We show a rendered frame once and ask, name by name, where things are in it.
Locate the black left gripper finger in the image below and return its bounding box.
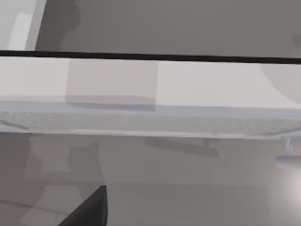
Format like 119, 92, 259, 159
57, 185, 108, 226

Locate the white sink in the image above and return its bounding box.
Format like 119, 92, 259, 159
0, 56, 301, 140

